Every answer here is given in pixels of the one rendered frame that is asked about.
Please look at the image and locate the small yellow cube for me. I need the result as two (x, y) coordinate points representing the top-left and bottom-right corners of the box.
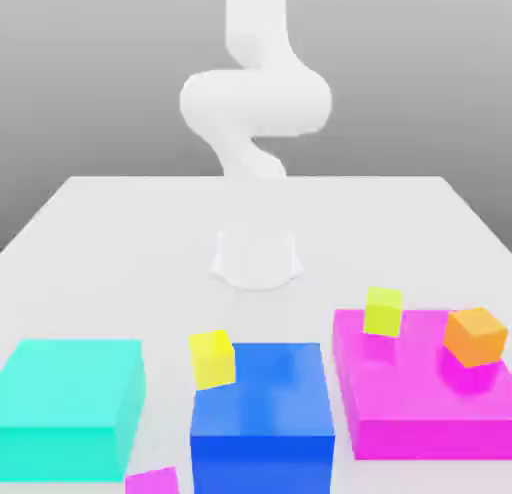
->
(188, 328), (237, 392)

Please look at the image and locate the small lime cube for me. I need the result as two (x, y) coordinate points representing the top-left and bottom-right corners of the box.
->
(362, 286), (403, 338)

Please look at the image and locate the small orange cube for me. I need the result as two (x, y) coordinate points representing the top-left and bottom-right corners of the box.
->
(442, 306), (509, 369)

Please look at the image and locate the small magenta cube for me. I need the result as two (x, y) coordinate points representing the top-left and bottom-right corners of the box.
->
(124, 466), (181, 494)

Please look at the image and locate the large blue box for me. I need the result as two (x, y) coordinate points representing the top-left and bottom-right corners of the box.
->
(189, 342), (336, 494)

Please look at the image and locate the large magenta box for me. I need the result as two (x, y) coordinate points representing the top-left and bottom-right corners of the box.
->
(332, 308), (512, 462)

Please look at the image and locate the large cyan box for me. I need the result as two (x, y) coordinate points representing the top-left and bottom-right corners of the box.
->
(0, 338), (147, 483)

